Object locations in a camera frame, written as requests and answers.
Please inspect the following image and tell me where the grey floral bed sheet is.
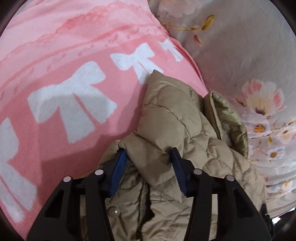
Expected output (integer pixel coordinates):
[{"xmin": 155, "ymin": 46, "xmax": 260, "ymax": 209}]
[{"xmin": 149, "ymin": 1, "xmax": 295, "ymax": 217}]

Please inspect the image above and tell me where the beige quilted puffer jacket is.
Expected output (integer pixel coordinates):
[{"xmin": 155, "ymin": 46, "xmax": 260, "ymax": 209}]
[{"xmin": 80, "ymin": 71, "xmax": 266, "ymax": 240}]

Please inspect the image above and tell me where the pink blanket with white bows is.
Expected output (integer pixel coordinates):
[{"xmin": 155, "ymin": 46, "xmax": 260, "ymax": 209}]
[{"xmin": 1, "ymin": 1, "xmax": 208, "ymax": 238}]

